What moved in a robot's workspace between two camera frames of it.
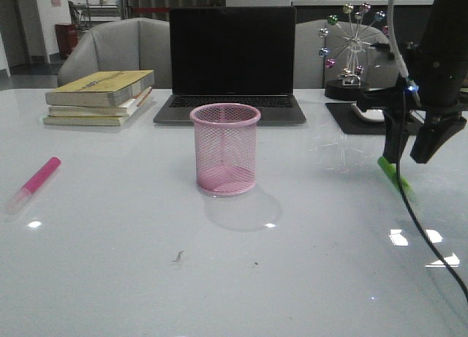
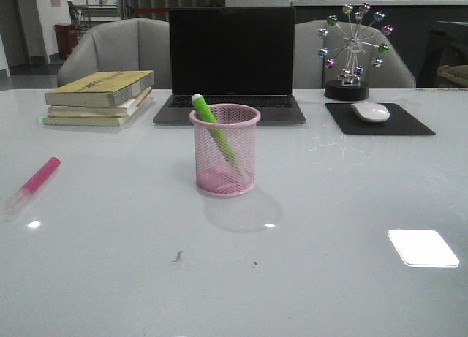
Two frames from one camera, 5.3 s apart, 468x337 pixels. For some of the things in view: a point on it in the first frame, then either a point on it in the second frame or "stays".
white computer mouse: [372, 115] stays
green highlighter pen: [390, 169] -> [217, 131]
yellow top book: [99, 89] stays
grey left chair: [137, 44] stays
